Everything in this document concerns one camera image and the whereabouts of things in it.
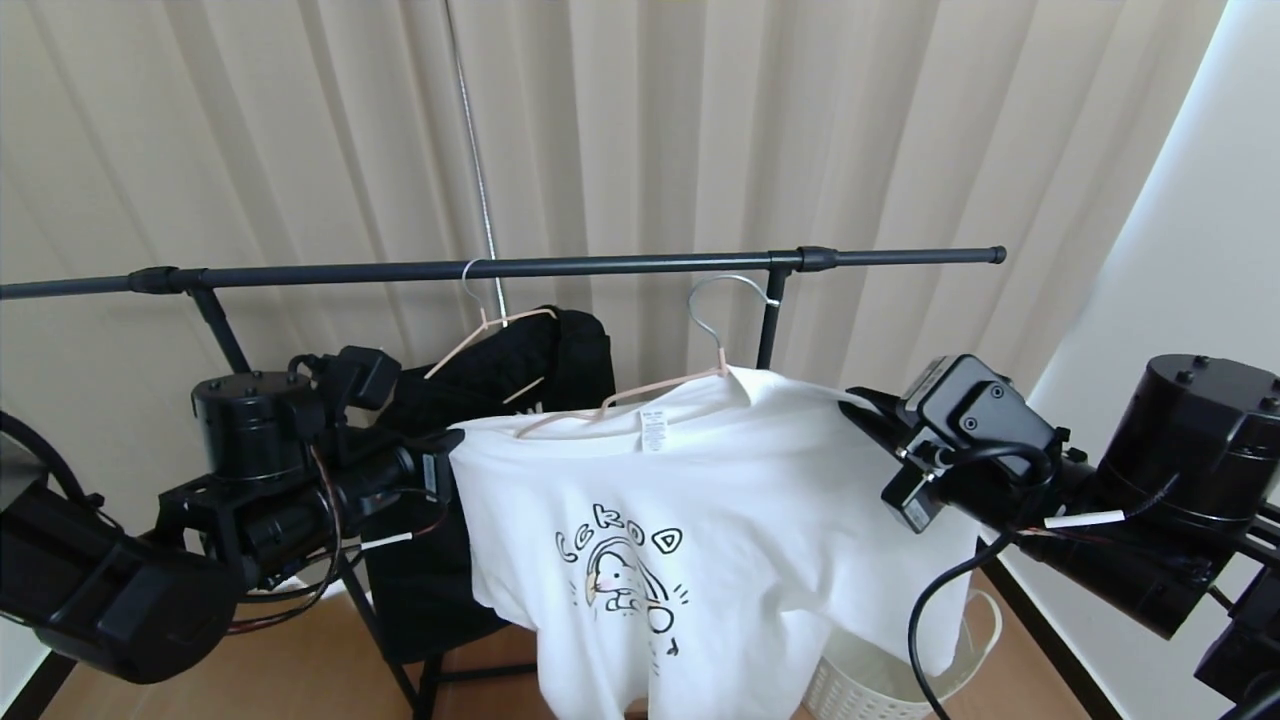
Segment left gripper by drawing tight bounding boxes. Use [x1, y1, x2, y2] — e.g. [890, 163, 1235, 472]
[245, 430, 466, 581]

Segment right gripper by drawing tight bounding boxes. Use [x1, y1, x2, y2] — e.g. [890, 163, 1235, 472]
[880, 462, 1093, 538]

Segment black shorts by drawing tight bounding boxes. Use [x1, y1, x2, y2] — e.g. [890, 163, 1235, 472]
[360, 306, 618, 666]

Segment pink clothes hanger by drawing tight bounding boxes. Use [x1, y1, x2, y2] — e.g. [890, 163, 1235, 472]
[515, 275, 783, 439]
[425, 258, 558, 406]

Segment white garment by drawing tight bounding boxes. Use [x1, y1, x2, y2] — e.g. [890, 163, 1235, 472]
[448, 365, 986, 720]

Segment black clothes rack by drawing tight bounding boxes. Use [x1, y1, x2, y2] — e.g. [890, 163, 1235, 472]
[0, 245, 1007, 720]

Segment white laundry basket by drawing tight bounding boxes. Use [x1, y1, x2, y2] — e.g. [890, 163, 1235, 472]
[803, 590, 1004, 720]

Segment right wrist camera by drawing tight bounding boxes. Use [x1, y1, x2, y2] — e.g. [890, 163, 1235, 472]
[897, 355, 1066, 481]

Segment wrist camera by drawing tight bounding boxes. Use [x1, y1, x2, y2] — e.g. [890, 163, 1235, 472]
[897, 355, 1066, 481]
[290, 345, 403, 431]

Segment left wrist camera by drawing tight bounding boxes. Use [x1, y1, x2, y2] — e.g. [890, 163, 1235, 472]
[290, 345, 403, 431]

